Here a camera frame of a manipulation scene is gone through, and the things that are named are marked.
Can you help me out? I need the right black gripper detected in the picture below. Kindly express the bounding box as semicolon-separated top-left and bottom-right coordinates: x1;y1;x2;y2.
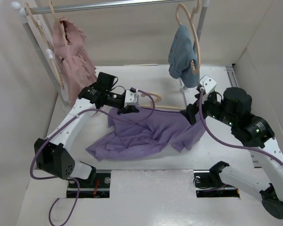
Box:
180;89;237;127

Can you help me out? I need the purple t shirt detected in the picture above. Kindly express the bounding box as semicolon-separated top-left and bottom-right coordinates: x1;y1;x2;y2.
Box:
86;108;206;161

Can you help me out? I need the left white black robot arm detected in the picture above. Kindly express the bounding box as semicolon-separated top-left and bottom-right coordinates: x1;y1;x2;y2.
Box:
30;73;139;187

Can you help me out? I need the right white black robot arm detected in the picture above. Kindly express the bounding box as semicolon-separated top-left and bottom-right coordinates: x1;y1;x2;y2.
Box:
180;87;283;219

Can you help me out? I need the wooden hanger with blue garment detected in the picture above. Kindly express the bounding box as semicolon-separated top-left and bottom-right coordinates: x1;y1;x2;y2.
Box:
175;0;201;74

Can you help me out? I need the wooden hanger with pink dress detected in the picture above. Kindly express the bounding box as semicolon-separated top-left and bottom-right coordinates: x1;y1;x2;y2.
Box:
49;0;69;48

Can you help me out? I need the pink dress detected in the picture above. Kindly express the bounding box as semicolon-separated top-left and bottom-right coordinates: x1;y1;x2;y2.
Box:
53;17;97;107

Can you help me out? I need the blue garment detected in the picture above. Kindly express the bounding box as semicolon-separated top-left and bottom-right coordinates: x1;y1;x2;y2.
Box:
168;25;200;88

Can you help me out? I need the white clothes rack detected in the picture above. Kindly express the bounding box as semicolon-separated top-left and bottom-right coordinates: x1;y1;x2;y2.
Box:
11;0;210;95

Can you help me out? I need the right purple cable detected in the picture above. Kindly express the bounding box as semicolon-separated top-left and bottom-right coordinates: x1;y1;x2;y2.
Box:
195;86;283;171

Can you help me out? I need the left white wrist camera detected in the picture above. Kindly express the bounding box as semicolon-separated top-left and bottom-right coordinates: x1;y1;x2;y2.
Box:
124;89;139;107

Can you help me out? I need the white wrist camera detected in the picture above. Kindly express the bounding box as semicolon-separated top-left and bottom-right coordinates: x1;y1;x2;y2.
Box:
199;74;217;95
124;89;139;107

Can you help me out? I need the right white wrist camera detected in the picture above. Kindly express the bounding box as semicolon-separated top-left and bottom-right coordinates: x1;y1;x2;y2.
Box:
199;74;217;95

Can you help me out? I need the aluminium rail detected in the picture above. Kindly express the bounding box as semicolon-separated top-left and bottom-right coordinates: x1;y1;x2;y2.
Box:
226;66;239;87

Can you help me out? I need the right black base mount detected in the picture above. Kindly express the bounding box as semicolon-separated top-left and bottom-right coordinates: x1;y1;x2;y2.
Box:
193;161;240;198

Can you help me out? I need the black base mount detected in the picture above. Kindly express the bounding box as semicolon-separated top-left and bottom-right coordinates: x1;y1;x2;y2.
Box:
77;170;111;199
193;161;240;198

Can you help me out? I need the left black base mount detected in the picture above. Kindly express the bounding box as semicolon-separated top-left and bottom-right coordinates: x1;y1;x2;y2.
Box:
77;170;111;199

